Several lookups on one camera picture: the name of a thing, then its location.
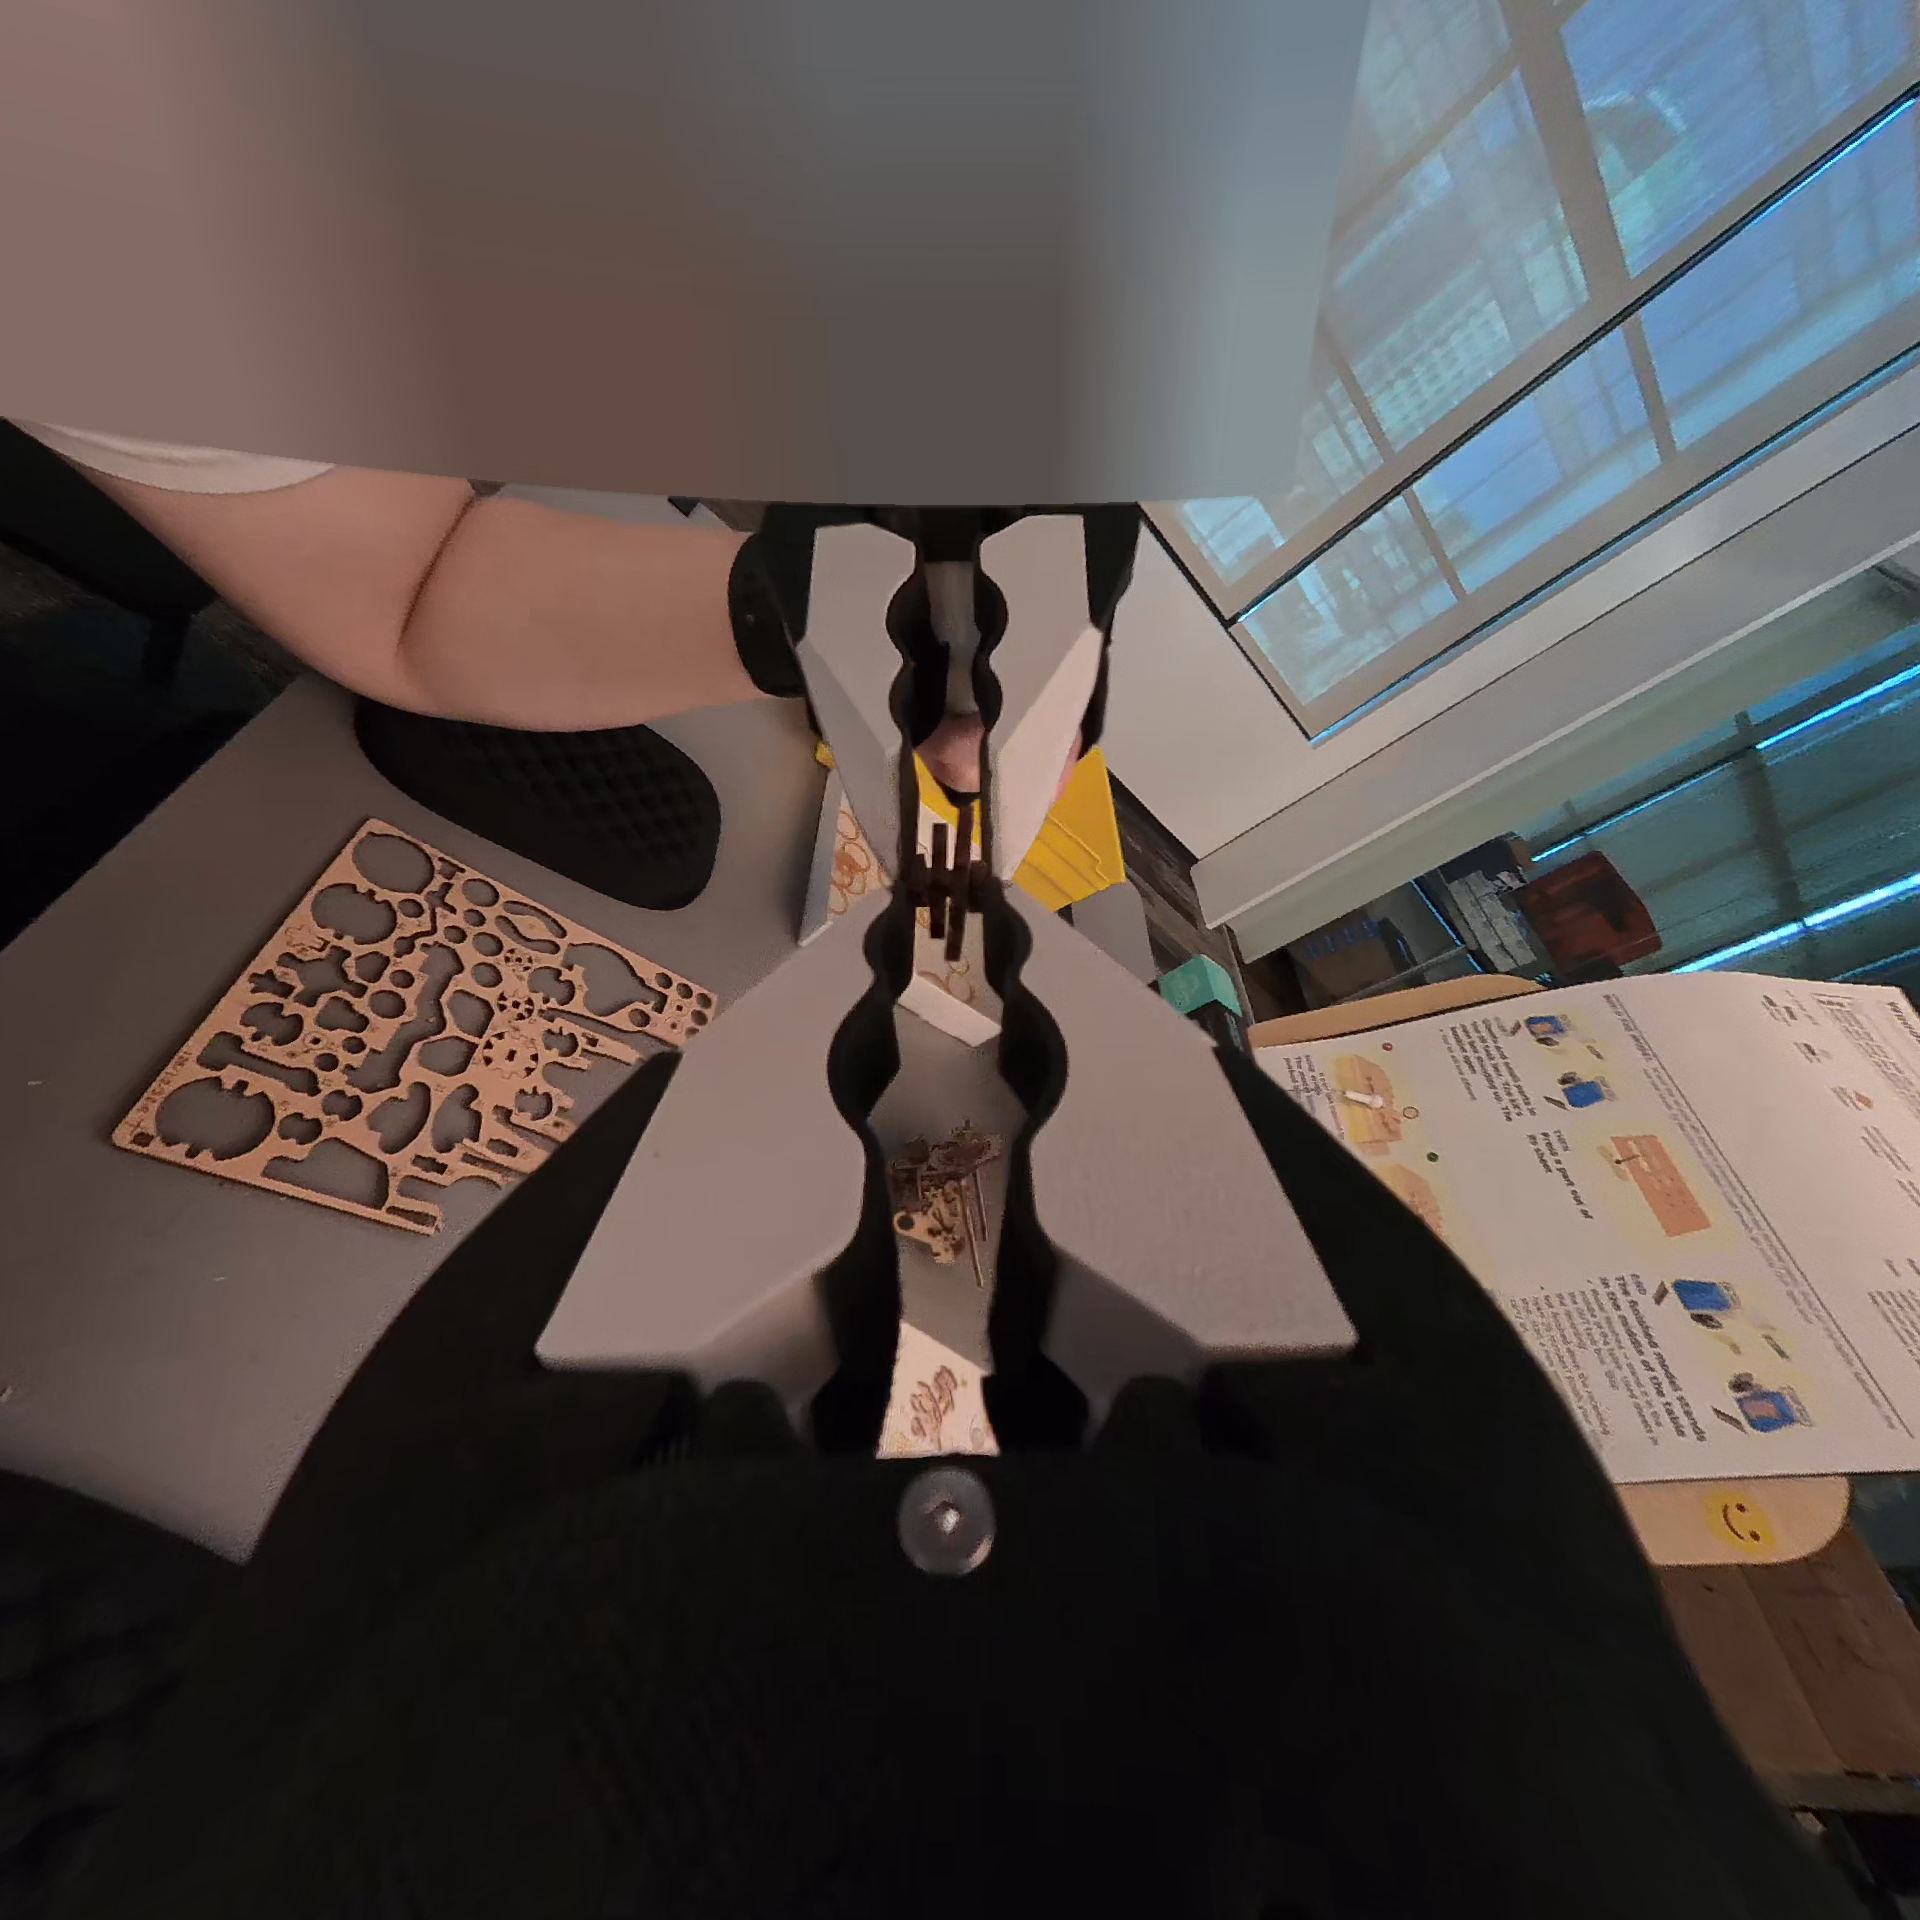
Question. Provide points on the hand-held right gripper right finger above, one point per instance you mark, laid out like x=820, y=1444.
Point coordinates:
x=1187, y=1199

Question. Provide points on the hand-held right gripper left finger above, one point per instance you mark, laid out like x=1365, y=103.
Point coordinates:
x=721, y=1199

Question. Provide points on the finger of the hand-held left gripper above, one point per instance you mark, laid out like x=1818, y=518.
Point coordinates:
x=847, y=661
x=1051, y=690

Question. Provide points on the dark wooden model part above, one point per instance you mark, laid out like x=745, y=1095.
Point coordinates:
x=944, y=886

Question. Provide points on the person's left forearm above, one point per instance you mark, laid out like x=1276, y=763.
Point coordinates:
x=599, y=615

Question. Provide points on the small wooden model assembly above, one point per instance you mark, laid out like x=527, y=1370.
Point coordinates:
x=944, y=1192

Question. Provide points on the laser-cut wooden parts sheet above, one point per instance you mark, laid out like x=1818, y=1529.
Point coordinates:
x=406, y=1036

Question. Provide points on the person's left hand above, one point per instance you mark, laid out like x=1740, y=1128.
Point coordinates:
x=952, y=758

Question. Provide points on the teal container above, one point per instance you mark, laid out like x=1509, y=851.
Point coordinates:
x=1199, y=987

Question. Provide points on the white box with gear print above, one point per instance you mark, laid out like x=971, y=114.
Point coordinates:
x=847, y=875

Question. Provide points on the black padded wrist rest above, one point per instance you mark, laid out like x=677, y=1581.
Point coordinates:
x=556, y=805

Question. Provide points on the pale printed card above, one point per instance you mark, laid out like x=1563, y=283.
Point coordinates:
x=933, y=1412

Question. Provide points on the printed instruction sheet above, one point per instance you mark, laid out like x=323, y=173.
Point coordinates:
x=1651, y=1199

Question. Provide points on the red box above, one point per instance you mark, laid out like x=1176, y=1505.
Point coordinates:
x=1577, y=909

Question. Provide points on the white shirt sleeve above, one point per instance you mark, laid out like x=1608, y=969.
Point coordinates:
x=166, y=459

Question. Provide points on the large framed window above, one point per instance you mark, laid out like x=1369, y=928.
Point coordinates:
x=1577, y=302

